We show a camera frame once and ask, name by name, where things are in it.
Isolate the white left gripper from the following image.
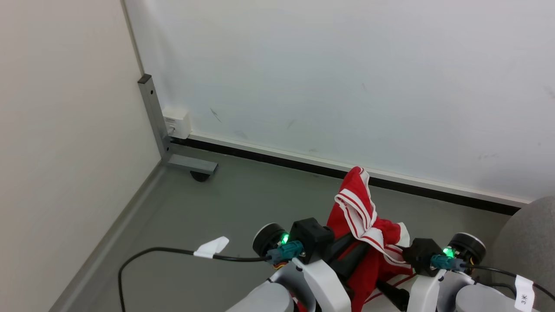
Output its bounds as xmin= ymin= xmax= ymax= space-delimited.
xmin=293 ymin=234 xmax=370 ymax=312

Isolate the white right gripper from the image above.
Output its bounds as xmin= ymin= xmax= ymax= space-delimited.
xmin=376 ymin=270 xmax=446 ymax=312

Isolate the red garment with white stripes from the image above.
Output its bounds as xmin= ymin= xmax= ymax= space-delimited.
xmin=326 ymin=166 xmax=415 ymax=312

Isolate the grey fabric seat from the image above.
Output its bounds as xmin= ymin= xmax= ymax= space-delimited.
xmin=492 ymin=196 xmax=555 ymax=312

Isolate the grey floor skirting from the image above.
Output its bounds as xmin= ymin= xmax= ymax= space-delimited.
xmin=50 ymin=160 xmax=167 ymax=312

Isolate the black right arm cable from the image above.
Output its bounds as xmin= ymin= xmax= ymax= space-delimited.
xmin=431 ymin=255 xmax=555 ymax=302

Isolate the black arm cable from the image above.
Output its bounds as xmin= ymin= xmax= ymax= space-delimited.
xmin=431 ymin=255 xmax=555 ymax=302
xmin=118 ymin=240 xmax=304 ymax=312

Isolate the white printed cable tag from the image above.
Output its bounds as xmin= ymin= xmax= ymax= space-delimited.
xmin=514 ymin=275 xmax=535 ymax=312

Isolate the white folded cable tag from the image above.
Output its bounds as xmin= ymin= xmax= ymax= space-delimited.
xmin=193 ymin=236 xmax=229 ymax=259

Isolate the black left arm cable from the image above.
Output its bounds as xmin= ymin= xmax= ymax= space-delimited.
xmin=118 ymin=240 xmax=304 ymax=312

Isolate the white wall socket box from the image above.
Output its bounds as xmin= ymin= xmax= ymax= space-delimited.
xmin=162 ymin=107 xmax=192 ymax=140

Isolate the grey metal frame post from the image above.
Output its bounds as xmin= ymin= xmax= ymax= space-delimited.
xmin=138 ymin=74 xmax=219 ymax=176

